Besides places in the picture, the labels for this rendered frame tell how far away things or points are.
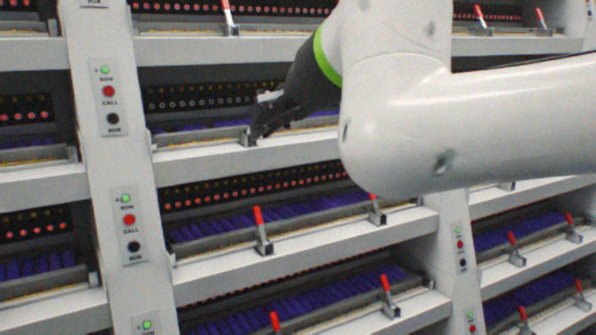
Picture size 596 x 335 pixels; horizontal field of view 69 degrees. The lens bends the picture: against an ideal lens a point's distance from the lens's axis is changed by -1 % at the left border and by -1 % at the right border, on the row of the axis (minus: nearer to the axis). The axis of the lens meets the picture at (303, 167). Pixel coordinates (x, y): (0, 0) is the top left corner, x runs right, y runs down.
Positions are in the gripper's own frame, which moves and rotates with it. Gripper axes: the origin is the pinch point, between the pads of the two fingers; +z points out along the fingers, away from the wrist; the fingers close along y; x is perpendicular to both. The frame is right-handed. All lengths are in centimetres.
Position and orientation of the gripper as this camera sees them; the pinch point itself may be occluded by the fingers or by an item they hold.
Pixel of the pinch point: (265, 125)
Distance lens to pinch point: 74.0
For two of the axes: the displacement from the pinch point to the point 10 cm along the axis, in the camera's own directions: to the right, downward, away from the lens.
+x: -2.3, -9.6, 1.4
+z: -4.4, 2.3, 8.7
